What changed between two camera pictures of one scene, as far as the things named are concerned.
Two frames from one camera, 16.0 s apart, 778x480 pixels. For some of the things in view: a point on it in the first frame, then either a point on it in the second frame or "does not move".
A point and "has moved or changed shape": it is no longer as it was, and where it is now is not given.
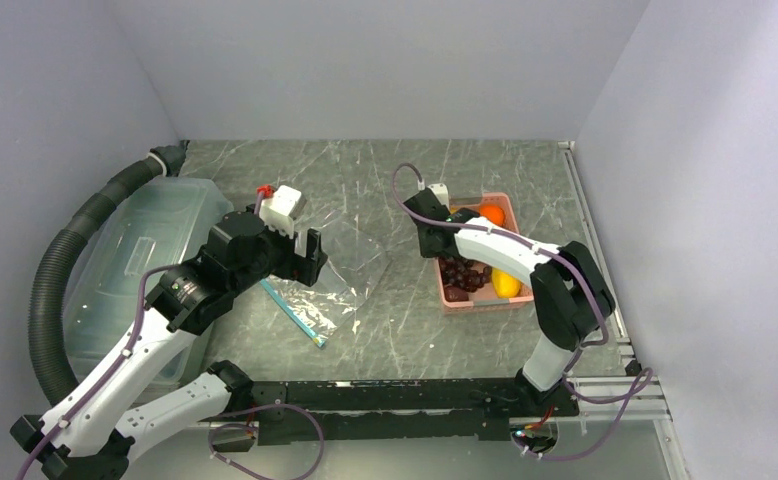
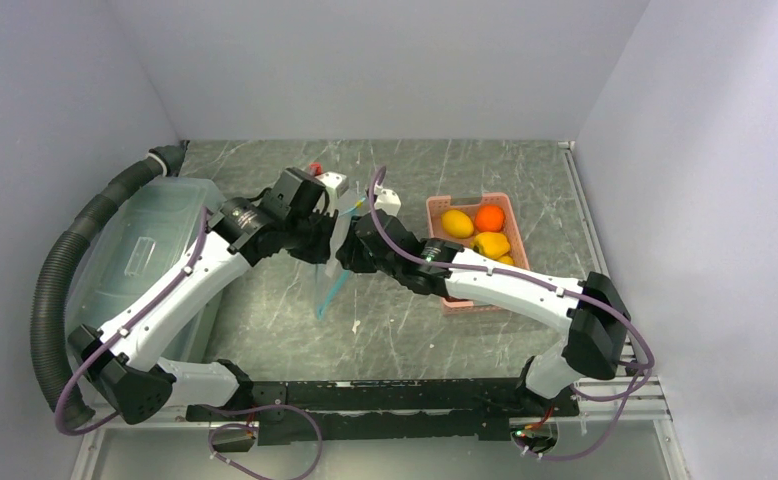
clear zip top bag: (352, 266) has moved or changed shape
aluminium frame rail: (636, 395) does not move
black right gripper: (425, 250) to (349, 254)
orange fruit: (493, 213) does not move
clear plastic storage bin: (126, 241) does not move
